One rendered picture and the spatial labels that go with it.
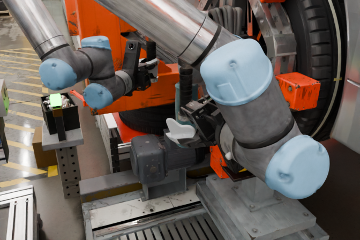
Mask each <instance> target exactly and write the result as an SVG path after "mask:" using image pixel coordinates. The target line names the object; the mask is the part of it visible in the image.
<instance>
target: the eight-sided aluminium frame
mask: <svg viewBox="0 0 360 240"><path fill-rule="evenodd" d="M249 2H250V5H251V7H252V10H253V13H254V15H255V18H256V20H257V23H258V25H259V28H260V30H261V33H262V35H263V38H264V40H265V43H266V46H267V57H268V58H269V60H270V62H271V64H272V67H273V73H274V75H277V74H285V73H292V72H293V67H294V59H295V55H296V54H297V53H296V46H297V42H296V40H295V35H294V33H292V31H291V29H290V26H289V24H288V22H287V20H286V17H285V15H284V13H283V10H282V8H281V5H280V3H261V1H260V0H249ZM219 6H220V0H201V1H200V3H199V5H198V7H197V9H199V10H200V11H208V10H210V9H214V8H218V7H219ZM198 90H199V94H200V97H201V98H204V100H205V97H204V96H206V95H207V94H208V93H207V89H206V86H205V85H199V87H198Z"/></svg>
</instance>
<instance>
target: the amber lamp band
mask: <svg viewBox="0 0 360 240"><path fill-rule="evenodd" d="M52 114H53V117H61V116H63V108H62V105H61V107H60V108H53V107H52Z"/></svg>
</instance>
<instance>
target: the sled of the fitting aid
mask: <svg viewBox="0 0 360 240"><path fill-rule="evenodd" d="M196 195H197V197H198V198H199V200H200V201H201V203H202V205H203V206H204V208H205V209H206V211H207V213H208V214H209V215H210V217H211V219H212V220H213V222H214V223H215V225H216V226H217V228H218V230H219V231H220V233H221V234H222V236H223V238H224V239H225V240H246V239H245V238H244V236H243V235H242V234H241V232H240V231H239V230H238V228H237V227H236V225H235V224H234V223H233V221H232V220H231V218H230V217H229V215H228V214H227V213H226V211H225V210H224V209H223V207H222V206H221V204H220V203H219V202H218V200H217V199H216V197H215V196H214V194H213V193H212V192H211V190H210V189H209V187H208V186H207V185H206V179H205V180H202V181H197V182H196ZM328 239H329V234H328V233H327V232H325V231H324V230H323V229H322V228H321V227H320V226H319V225H318V224H317V223H315V226H313V227H310V228H307V229H304V230H301V231H298V232H295V233H292V234H289V235H286V236H283V237H280V238H277V239H274V240H328Z"/></svg>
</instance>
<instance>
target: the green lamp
mask: <svg viewBox="0 0 360 240"><path fill-rule="evenodd" d="M50 102H51V106H52V107H53V106H60V105H62V102H61V95H60V94H52V95H50Z"/></svg>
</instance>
